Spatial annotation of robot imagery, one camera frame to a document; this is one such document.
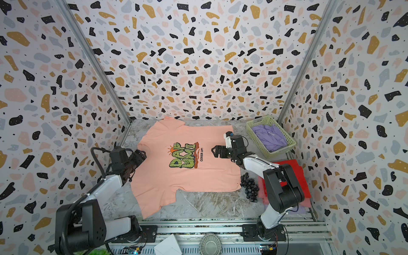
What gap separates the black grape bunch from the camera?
84 cm

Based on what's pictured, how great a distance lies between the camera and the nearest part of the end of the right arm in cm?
71

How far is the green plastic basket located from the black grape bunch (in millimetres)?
209

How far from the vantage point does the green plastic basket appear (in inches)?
39.7

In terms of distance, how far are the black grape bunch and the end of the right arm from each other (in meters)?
0.16
